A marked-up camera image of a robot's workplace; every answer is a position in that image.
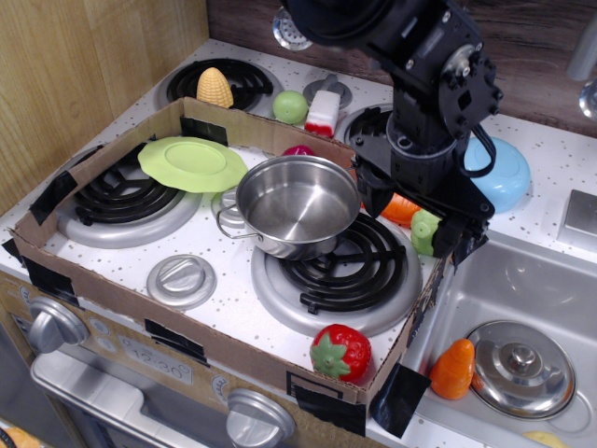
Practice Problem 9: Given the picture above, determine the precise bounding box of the silver oven knob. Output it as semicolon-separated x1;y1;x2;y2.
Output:
226;388;296;448
29;297;90;354

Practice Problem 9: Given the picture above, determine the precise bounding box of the stainless steel sink basin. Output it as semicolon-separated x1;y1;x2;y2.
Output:
405;233;596;447

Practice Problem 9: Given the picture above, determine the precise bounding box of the front left black burner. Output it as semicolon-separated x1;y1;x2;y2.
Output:
58;143;202;249

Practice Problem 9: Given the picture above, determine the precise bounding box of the silver stovetop knob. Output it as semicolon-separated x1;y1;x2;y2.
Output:
302;74;353;109
211;188;244;229
146;254;217;311

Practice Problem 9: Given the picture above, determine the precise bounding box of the green toy apple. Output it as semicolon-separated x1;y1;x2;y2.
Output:
272;91;309;125

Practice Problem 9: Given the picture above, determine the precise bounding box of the silver stovetop knob middle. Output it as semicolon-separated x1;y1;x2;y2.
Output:
211;188;244;229

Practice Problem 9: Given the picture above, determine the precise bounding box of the yellow toy in sink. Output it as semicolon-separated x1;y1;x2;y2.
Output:
523;431;569;448

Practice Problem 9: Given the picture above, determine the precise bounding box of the red toy strawberry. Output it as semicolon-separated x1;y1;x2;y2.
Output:
310;324;372;383

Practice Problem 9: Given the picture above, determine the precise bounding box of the silver oven knob left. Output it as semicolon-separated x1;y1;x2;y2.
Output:
29;297;90;354

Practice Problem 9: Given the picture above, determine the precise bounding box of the silver oven door handle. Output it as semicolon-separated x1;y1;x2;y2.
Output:
31;352;202;447

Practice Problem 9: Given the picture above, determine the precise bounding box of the brown cardboard fence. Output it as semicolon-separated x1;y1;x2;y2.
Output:
12;99;455;433

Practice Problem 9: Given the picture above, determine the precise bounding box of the silver oven knob right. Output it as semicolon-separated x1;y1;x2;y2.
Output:
226;388;296;448

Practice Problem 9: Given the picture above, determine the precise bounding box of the silver stovetop knob back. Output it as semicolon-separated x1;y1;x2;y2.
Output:
302;74;353;109

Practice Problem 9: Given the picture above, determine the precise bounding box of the orange object bottom left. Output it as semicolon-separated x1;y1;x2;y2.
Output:
0;427;41;448

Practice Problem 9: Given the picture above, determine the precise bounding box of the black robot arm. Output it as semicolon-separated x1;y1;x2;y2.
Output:
284;1;503;260

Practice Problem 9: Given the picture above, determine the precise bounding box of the orange toy carrot piece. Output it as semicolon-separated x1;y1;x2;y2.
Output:
429;339;476;400

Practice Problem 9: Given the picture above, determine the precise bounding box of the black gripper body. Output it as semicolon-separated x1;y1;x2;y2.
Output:
350;125;495;222

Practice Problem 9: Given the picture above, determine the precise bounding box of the stainless steel pot lid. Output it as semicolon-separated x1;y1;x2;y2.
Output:
467;320;576;420

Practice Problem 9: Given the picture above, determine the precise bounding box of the back left black burner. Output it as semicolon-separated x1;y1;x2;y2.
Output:
156;58;283;118

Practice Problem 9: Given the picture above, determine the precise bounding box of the yellow toy corn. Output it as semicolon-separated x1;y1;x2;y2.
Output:
196;67;234;108

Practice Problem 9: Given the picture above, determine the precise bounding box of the digital clock display panel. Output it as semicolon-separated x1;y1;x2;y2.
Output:
118;335;193;385

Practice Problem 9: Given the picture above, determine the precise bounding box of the white red toy cake slice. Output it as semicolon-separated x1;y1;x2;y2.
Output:
304;91;340;138

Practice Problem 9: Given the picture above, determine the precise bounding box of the silver stovetop knob front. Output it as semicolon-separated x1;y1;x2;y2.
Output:
146;254;217;311

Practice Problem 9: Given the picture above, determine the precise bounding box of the front right black burner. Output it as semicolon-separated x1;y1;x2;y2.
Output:
251;214;423;337

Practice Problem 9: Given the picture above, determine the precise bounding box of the light green plastic plate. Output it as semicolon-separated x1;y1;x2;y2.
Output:
137;136;248;193

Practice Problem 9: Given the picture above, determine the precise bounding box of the silver faucet base block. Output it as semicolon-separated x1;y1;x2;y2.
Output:
557;189;597;252

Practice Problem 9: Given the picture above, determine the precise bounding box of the hanging metal strainer ladle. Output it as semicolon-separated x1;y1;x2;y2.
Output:
271;7;312;51

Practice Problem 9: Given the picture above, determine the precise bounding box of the magenta toy vegetable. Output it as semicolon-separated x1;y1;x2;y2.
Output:
283;145;315;156

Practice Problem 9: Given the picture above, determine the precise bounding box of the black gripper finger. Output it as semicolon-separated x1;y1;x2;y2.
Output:
355;165;396;218
432;215;488;258

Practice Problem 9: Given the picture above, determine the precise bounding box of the light green toy broccoli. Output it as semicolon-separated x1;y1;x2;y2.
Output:
410;209;441;256

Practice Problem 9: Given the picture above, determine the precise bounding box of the silver faucet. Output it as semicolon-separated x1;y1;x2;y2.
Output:
566;15;596;121

